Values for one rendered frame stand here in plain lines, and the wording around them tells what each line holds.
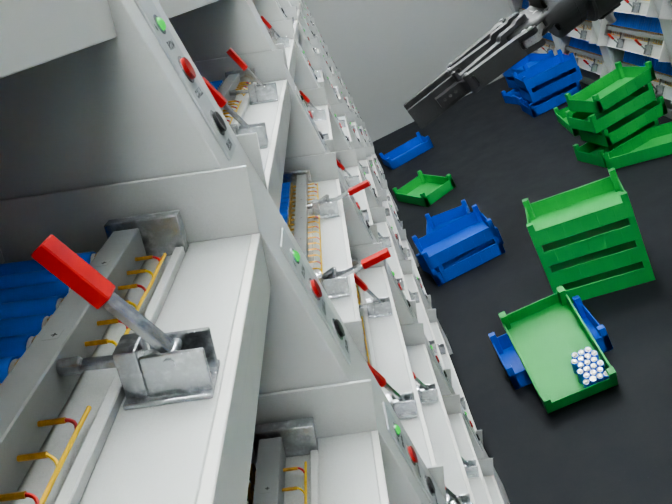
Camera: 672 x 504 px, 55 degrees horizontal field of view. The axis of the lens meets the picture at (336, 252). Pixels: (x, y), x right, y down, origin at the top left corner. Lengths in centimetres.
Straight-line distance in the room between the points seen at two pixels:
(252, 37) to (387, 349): 56
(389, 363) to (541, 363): 103
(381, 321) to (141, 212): 66
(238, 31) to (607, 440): 128
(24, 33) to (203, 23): 84
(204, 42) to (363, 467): 81
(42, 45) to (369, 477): 36
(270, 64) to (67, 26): 79
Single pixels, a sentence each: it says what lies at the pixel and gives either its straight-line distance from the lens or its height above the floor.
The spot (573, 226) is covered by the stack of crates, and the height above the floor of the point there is 27.
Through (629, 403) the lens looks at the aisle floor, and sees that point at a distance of 185.
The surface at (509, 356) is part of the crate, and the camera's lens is 211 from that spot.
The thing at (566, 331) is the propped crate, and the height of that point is 9.
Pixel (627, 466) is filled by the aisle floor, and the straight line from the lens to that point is 172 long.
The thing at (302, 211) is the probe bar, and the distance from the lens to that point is 97.
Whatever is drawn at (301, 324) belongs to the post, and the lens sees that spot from 50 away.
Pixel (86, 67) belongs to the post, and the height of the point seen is 128.
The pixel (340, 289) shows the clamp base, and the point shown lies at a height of 95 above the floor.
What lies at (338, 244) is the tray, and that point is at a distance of 90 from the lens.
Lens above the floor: 127
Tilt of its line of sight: 22 degrees down
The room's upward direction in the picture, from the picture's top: 29 degrees counter-clockwise
